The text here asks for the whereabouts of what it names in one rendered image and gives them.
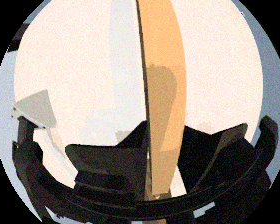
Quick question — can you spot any dark brown wooden post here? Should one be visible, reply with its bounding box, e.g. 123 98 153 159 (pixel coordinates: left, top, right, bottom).
143 159 172 224

